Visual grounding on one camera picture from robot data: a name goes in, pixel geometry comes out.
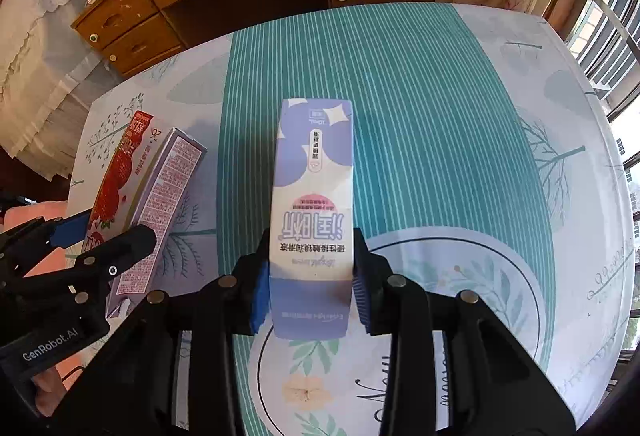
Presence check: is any purple white carton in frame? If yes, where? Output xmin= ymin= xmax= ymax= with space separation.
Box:
xmin=269 ymin=98 xmax=354 ymax=341

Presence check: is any pink strawberry box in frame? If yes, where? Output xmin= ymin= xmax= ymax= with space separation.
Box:
xmin=82 ymin=110 xmax=206 ymax=317

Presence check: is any person's left hand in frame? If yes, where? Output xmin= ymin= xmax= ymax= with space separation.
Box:
xmin=32 ymin=367 xmax=67 ymax=416

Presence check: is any tree-print tablecloth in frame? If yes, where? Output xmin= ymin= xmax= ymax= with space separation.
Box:
xmin=67 ymin=3 xmax=639 ymax=424

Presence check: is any white lace-covered cabinet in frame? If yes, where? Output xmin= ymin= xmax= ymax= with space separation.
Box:
xmin=1 ymin=0 xmax=122 ymax=179

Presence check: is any window metal grille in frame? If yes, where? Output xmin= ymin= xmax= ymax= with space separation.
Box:
xmin=564 ymin=0 xmax=640 ymax=357

